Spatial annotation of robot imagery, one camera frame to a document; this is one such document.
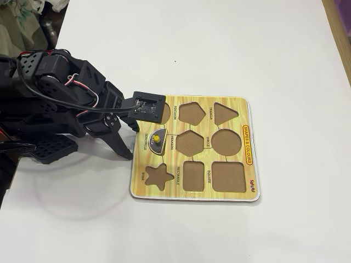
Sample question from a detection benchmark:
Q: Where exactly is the wooden shape puzzle board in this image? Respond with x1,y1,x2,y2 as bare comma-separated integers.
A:
128,95,262,204

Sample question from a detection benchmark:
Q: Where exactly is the black semicircle piece yellow pin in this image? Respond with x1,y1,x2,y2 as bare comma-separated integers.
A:
149,128,168,155

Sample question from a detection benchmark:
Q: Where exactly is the wooden edge strip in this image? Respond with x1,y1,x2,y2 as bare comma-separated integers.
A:
320,0,351,85

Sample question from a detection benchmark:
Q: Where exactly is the white plastic bag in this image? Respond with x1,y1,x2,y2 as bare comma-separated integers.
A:
45,0,71,12

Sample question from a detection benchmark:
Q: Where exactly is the black camera cable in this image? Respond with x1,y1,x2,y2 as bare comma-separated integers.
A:
15,60,142,112

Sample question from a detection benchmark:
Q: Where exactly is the red white servo wire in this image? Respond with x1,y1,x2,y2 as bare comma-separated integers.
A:
66,73,99,112

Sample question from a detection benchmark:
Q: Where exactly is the floral patterned cloth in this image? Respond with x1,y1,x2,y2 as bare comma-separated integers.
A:
0,0,46,58

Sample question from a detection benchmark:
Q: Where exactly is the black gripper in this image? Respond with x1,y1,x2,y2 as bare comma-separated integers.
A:
78,81,141,162

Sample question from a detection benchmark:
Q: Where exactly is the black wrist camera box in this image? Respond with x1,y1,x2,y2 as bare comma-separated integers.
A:
131,90,167,123

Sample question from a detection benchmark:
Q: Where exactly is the purple box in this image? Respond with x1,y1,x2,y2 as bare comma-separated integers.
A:
333,0,351,39

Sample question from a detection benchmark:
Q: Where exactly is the black table clamp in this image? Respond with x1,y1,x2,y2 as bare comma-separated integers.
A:
0,141,36,157

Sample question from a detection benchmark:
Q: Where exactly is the black grid base mount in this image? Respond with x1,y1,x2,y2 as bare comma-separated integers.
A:
29,133,80,165

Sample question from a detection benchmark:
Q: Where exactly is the dark metal post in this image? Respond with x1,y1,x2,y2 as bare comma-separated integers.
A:
41,12,59,44

